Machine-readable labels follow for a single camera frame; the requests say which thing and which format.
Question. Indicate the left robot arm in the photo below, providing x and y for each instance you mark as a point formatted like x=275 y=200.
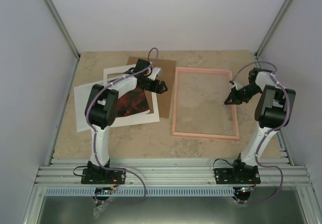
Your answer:
x=101 y=112

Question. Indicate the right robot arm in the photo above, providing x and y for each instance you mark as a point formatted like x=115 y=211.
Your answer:
x=272 y=113

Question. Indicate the aluminium rail base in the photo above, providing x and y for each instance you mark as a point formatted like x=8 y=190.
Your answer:
x=160 y=173

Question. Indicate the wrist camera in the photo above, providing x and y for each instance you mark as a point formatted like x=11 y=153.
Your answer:
x=154 y=73
x=234 y=85

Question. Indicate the red black photo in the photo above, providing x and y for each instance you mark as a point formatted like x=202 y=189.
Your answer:
x=132 y=103

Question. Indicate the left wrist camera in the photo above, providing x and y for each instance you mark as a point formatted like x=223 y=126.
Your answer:
x=154 y=73

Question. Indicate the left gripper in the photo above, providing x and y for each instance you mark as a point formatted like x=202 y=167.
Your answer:
x=159 y=90

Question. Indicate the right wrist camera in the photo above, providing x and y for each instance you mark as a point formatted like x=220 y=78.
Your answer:
x=234 y=85

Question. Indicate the brown backing board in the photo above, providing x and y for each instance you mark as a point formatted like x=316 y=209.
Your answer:
x=168 y=76

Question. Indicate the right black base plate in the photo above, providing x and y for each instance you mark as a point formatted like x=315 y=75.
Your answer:
x=225 y=176

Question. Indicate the white paper sheet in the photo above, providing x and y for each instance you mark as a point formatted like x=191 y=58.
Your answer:
x=81 y=96

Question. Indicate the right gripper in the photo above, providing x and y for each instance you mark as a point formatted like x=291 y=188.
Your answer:
x=233 y=95

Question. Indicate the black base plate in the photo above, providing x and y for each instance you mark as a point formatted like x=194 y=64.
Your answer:
x=101 y=176
x=225 y=176

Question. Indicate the clear acrylic sheet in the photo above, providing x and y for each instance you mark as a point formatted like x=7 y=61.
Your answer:
x=201 y=107

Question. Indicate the right corner aluminium post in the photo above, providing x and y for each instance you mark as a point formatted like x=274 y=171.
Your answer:
x=273 y=27

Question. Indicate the blue grey cable duct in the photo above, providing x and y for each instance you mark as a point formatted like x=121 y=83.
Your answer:
x=139 y=191

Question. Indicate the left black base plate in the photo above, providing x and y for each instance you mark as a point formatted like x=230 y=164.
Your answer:
x=101 y=176

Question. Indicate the white mat board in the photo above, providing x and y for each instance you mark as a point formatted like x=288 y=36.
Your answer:
x=141 y=118

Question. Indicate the pink picture frame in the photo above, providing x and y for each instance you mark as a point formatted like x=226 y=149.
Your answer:
x=179 y=70

